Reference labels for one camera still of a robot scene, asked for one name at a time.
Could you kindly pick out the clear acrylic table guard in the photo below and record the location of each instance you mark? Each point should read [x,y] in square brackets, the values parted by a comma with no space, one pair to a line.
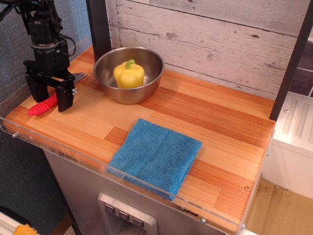
[233,126]

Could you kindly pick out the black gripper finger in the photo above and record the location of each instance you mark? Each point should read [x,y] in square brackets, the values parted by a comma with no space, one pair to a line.
[65,96]
[38,87]

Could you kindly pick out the dark vertical post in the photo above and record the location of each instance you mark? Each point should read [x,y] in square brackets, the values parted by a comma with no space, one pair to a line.
[99,27]
[293,62]

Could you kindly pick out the blue folded cloth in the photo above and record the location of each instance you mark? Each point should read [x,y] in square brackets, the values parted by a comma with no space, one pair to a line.
[155,158]

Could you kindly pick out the dark vertical post right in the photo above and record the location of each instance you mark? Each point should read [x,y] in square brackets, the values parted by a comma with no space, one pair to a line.
[293,62]

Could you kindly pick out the dark vertical post left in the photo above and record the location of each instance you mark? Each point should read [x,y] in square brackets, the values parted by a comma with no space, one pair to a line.
[99,27]

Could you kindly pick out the yellow bell pepper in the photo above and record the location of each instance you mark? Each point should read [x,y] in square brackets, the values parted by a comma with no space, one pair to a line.
[129,75]

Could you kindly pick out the red handled metal fork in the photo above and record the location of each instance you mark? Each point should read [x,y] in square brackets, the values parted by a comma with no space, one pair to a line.
[45,105]

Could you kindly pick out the white cabinet on right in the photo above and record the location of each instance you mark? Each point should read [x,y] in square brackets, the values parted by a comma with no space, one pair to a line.
[289,159]

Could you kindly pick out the orange object bottom left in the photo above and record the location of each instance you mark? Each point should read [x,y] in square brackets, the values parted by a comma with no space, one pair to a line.
[24,230]

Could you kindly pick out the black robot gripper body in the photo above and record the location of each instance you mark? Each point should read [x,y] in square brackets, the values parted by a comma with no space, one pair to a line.
[51,61]

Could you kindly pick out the stainless steel bowl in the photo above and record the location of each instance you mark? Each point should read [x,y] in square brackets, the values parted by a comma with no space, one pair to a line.
[153,66]

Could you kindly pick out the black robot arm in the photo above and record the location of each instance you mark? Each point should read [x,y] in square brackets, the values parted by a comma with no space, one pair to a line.
[40,19]

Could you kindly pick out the grey cabinet with buttons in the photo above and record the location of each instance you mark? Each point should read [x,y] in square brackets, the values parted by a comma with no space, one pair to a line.
[101,206]

